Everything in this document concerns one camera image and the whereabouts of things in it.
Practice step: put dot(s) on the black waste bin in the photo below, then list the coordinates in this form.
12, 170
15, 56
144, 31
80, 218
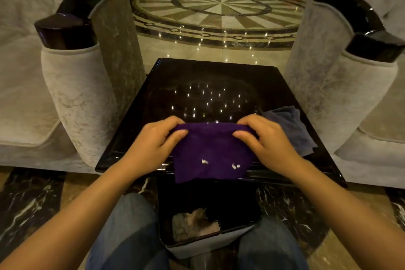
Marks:
218, 197

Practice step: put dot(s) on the person's right thumb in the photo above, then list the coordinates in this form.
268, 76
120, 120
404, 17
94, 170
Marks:
245, 138

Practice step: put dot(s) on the person's leg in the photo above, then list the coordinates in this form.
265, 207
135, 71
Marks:
272, 244
129, 231

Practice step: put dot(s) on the person's left hand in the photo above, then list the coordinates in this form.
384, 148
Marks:
147, 146

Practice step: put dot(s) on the grey velvet armchair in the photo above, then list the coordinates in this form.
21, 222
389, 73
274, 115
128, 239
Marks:
341, 89
79, 89

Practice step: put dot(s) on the grey cleaning cloth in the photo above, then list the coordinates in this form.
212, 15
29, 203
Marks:
294, 127

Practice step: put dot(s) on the person's right leg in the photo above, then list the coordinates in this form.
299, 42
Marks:
272, 244

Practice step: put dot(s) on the crumpled paper trash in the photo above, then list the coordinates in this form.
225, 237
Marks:
194, 224

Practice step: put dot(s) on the purple cleaning cloth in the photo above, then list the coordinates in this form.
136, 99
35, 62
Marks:
210, 149

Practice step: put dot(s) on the person's left leg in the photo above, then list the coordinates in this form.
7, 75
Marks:
129, 231

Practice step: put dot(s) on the person's right hand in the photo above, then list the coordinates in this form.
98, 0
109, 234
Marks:
272, 148

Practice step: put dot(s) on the person's left thumb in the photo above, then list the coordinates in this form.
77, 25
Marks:
176, 140

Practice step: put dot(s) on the person's left forearm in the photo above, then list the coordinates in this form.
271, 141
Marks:
72, 219

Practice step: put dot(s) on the person's right forearm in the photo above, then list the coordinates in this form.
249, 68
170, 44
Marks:
345, 216

